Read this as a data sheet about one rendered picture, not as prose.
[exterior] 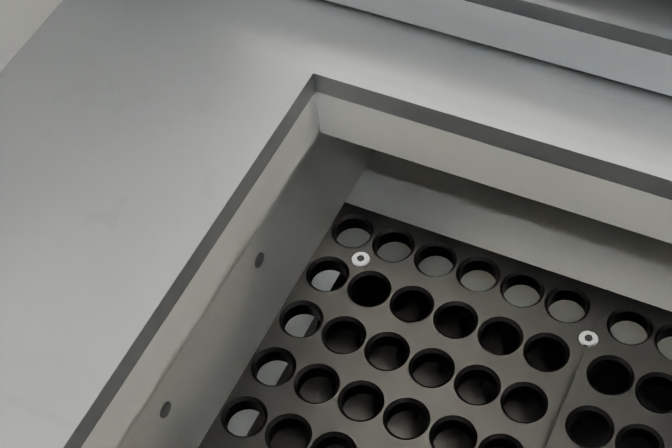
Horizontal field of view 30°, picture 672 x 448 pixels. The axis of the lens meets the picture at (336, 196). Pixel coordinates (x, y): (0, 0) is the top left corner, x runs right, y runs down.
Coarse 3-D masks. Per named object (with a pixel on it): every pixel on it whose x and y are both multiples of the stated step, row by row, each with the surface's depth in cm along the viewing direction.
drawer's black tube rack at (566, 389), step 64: (320, 256) 39; (320, 320) 38; (384, 320) 37; (448, 320) 41; (512, 320) 37; (256, 384) 36; (320, 384) 40; (384, 384) 36; (448, 384) 36; (512, 384) 36; (576, 384) 36; (640, 384) 36
